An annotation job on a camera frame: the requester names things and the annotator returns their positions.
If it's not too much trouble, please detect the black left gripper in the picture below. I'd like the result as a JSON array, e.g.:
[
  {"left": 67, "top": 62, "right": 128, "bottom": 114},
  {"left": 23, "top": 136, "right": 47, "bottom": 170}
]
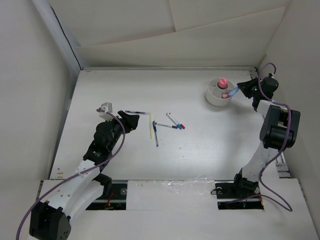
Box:
[{"left": 105, "top": 111, "right": 138, "bottom": 151}]

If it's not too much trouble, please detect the pink capped glue bottle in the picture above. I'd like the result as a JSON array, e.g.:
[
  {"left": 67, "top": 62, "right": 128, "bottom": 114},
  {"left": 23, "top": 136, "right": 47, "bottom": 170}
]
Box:
[{"left": 217, "top": 78, "right": 229, "bottom": 90}]

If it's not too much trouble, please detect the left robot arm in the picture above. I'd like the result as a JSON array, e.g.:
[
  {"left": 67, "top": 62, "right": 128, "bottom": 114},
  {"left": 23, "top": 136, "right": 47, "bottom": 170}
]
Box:
[{"left": 29, "top": 108, "right": 140, "bottom": 240}]

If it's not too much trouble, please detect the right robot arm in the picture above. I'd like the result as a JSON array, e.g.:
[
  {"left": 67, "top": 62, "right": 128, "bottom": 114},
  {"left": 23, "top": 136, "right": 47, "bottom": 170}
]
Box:
[{"left": 231, "top": 74, "right": 301, "bottom": 197}]

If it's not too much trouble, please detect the purple pen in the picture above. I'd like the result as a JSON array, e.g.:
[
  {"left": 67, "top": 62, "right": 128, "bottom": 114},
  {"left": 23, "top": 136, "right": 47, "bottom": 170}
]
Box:
[{"left": 124, "top": 110, "right": 151, "bottom": 116}]

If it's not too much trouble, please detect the yellow pen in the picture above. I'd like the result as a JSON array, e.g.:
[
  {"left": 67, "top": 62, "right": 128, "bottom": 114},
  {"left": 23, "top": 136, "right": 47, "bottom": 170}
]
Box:
[{"left": 149, "top": 112, "right": 154, "bottom": 139}]

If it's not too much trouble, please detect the blue ballpoint pen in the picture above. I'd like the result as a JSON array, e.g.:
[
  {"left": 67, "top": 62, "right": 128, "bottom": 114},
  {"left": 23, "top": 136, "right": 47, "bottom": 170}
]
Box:
[{"left": 152, "top": 121, "right": 159, "bottom": 147}]

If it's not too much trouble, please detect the purple tipped marker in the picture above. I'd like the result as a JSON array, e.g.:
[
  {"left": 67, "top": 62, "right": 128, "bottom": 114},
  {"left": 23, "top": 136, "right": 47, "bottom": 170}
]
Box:
[{"left": 155, "top": 122, "right": 178, "bottom": 129}]

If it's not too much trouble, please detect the white round divided container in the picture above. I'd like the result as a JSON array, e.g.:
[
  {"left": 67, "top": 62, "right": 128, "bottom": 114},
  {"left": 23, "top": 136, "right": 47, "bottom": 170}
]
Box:
[{"left": 205, "top": 78, "right": 235, "bottom": 107}]

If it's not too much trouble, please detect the blue capped white marker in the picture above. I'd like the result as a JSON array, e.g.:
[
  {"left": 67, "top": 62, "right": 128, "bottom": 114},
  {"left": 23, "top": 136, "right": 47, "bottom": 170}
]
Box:
[{"left": 166, "top": 113, "right": 182, "bottom": 130}]

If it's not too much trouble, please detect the red capped white marker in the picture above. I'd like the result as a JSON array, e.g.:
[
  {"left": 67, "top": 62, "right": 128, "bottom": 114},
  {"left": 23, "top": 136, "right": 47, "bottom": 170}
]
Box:
[{"left": 169, "top": 112, "right": 186, "bottom": 130}]

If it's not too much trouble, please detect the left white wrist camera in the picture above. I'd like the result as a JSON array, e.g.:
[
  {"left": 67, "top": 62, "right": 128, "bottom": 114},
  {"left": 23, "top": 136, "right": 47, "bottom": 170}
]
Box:
[{"left": 96, "top": 102, "right": 114, "bottom": 122}]

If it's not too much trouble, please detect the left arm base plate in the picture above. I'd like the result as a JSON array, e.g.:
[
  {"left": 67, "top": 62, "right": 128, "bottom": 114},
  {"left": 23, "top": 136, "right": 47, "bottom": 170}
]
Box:
[{"left": 86, "top": 181, "right": 128, "bottom": 211}]

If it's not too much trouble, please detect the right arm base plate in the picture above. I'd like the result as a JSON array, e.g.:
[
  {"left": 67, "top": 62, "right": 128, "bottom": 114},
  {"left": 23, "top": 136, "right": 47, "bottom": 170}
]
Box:
[{"left": 210, "top": 181, "right": 264, "bottom": 210}]

